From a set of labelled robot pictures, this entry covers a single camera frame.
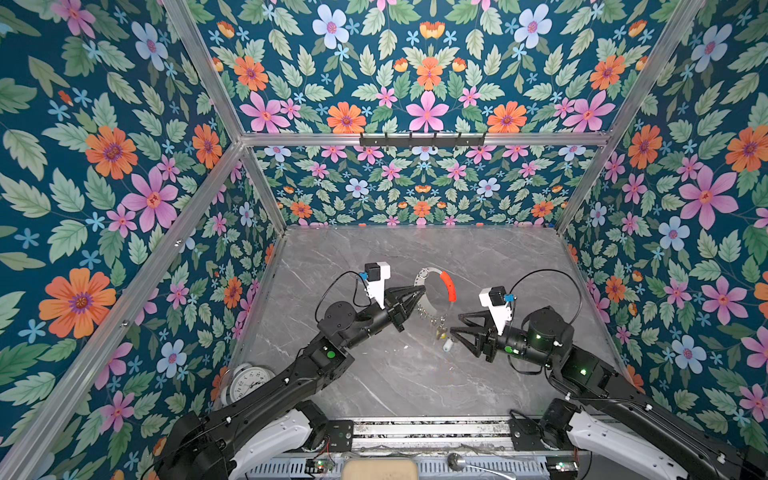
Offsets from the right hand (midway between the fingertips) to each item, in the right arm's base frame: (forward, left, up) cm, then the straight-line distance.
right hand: (456, 323), depth 65 cm
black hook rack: (+57, +6, +11) cm, 59 cm away
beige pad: (-24, +17, -23) cm, 38 cm away
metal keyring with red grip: (+6, +8, +8) cm, 13 cm away
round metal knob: (-23, 0, -25) cm, 34 cm away
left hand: (+4, +6, +9) cm, 12 cm away
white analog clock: (-4, +55, -23) cm, 60 cm away
